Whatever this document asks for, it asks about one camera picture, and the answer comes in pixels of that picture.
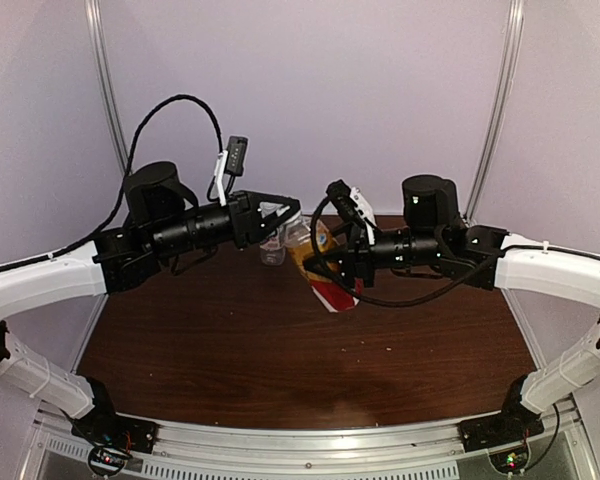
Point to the white tea bottle cap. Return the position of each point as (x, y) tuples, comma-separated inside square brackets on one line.
[(293, 218)]

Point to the right aluminium frame post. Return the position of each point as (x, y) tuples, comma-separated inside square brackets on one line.
[(512, 41)]

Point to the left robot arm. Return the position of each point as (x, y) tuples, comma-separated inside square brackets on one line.
[(165, 221)]

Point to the brown tea bottle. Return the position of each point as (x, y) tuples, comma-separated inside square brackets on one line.
[(296, 239)]

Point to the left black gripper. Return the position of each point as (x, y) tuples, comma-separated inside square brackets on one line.
[(246, 222)]

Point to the front aluminium rail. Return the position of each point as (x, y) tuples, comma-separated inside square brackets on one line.
[(431, 450)]

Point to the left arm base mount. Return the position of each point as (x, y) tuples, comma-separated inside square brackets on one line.
[(113, 437)]

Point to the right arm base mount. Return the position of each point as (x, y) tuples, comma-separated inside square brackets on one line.
[(505, 434)]

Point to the clear water bottle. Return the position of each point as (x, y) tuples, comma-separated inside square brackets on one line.
[(272, 249)]

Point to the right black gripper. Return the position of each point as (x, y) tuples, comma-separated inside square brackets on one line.
[(356, 247)]

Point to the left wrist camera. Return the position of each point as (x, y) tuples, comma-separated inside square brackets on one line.
[(229, 166)]

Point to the left aluminium frame post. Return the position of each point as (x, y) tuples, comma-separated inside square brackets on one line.
[(98, 41)]

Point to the aluminium frame post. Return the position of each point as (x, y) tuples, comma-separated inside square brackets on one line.
[(98, 41), (512, 41)]

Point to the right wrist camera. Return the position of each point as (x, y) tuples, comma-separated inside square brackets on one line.
[(353, 208)]

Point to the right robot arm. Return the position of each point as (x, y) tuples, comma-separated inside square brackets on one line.
[(436, 236)]

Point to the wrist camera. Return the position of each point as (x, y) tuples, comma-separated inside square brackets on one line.
[(353, 208), (229, 166)]

